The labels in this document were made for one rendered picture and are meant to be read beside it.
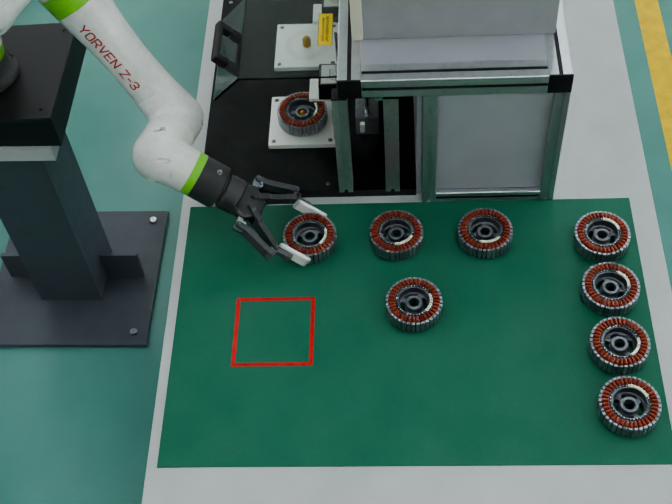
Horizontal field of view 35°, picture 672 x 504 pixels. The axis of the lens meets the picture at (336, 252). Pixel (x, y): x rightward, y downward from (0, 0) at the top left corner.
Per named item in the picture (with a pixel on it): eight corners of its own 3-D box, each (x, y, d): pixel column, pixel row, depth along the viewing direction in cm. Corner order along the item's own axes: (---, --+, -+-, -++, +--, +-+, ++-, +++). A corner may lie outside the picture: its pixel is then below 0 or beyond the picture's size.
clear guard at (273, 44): (213, 101, 212) (208, 79, 207) (223, 20, 226) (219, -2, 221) (375, 96, 210) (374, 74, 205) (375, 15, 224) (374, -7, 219)
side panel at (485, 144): (421, 202, 226) (422, 96, 200) (421, 191, 228) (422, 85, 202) (552, 199, 225) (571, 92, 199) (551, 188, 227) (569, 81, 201)
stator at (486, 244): (450, 224, 222) (451, 213, 219) (501, 212, 223) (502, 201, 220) (467, 265, 216) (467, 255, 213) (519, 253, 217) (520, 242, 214)
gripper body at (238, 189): (222, 182, 220) (261, 203, 222) (208, 213, 216) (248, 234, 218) (235, 165, 214) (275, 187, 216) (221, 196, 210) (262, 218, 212)
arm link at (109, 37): (48, 29, 204) (89, 4, 199) (69, 0, 213) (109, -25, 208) (166, 163, 222) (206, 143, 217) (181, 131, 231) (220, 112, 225)
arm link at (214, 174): (198, 180, 207) (214, 145, 212) (179, 206, 216) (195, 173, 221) (225, 194, 208) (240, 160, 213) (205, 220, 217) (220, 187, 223)
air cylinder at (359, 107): (356, 134, 236) (354, 117, 232) (356, 110, 241) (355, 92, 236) (378, 133, 236) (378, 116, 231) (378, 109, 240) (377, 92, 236)
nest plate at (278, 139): (268, 149, 235) (268, 145, 234) (272, 100, 244) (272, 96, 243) (335, 147, 234) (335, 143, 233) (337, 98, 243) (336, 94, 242)
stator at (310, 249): (277, 259, 220) (275, 248, 217) (293, 218, 226) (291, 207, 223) (328, 269, 217) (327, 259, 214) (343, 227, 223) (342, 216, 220)
